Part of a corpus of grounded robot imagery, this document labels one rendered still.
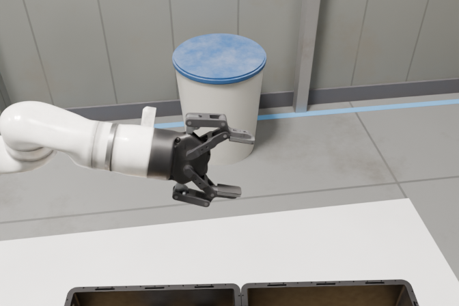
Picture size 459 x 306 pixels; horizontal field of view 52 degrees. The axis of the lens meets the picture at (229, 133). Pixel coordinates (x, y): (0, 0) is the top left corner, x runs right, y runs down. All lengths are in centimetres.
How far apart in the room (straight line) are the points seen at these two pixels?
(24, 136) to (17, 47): 240
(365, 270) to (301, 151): 153
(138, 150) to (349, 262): 98
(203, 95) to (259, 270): 125
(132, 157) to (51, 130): 11
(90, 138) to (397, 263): 111
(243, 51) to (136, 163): 201
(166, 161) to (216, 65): 185
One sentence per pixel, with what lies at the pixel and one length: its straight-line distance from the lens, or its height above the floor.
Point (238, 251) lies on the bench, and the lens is 150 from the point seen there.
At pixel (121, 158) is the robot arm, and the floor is 146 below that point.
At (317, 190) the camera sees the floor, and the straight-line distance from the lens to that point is 269.
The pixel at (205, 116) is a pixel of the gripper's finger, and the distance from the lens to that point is 67.
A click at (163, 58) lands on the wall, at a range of 299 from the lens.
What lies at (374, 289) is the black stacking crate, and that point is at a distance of 122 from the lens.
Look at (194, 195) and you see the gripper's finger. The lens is 73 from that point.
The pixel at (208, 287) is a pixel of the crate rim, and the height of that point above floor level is 92.
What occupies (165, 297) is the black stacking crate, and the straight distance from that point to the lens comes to 118.
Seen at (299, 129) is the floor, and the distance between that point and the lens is 310.
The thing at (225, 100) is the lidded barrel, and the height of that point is 49.
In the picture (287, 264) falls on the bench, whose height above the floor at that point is 70.
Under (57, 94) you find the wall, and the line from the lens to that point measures 318.
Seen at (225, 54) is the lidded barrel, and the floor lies 63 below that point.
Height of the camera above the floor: 189
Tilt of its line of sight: 39 degrees down
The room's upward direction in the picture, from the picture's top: straight up
